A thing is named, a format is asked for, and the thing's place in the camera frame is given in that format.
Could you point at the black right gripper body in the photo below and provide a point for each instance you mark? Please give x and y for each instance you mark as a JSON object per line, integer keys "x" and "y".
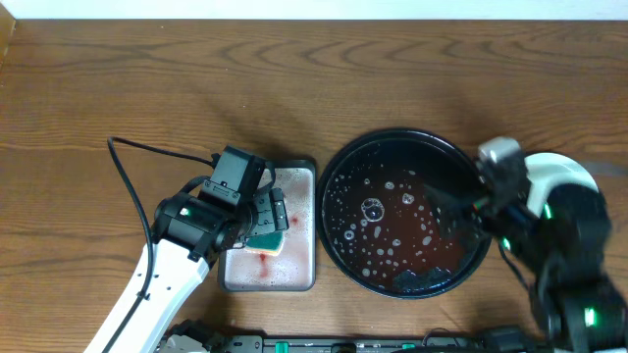
{"x": 475, "y": 225}

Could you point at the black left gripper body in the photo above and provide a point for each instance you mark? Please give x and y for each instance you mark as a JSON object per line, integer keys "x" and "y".
{"x": 268, "y": 213}

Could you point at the green and orange sponge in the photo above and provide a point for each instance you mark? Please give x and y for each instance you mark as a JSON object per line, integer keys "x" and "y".
{"x": 271, "y": 243}

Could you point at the mint plate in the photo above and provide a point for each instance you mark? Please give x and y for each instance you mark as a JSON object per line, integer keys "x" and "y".
{"x": 546, "y": 171}

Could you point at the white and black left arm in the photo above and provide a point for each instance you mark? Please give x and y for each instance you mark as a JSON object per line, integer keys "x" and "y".
{"x": 187, "y": 238}

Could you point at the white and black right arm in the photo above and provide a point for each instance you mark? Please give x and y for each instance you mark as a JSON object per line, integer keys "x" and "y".
{"x": 572, "y": 299}

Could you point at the black rectangular soapy water tray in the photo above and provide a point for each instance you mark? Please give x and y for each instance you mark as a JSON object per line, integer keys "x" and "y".
{"x": 293, "y": 269}

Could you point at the round black tray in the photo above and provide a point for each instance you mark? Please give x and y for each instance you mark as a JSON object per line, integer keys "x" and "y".
{"x": 379, "y": 226}

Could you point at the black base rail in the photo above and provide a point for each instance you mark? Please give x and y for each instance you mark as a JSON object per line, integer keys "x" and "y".
{"x": 193, "y": 336}

